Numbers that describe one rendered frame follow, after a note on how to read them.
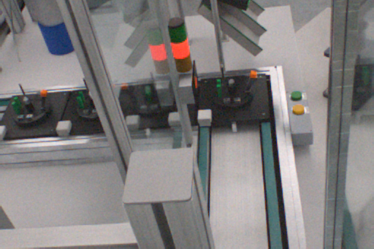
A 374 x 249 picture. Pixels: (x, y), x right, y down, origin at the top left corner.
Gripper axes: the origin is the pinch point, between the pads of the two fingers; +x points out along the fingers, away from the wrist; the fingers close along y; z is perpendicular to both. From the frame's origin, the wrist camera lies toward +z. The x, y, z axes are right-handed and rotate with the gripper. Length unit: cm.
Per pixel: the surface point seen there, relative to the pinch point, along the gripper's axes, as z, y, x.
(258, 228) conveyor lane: -44, 73, -4
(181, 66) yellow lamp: -1, 52, 12
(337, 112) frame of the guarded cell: 21, 105, -43
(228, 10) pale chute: -13.6, -6.2, 19.7
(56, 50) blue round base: -15, -1, 105
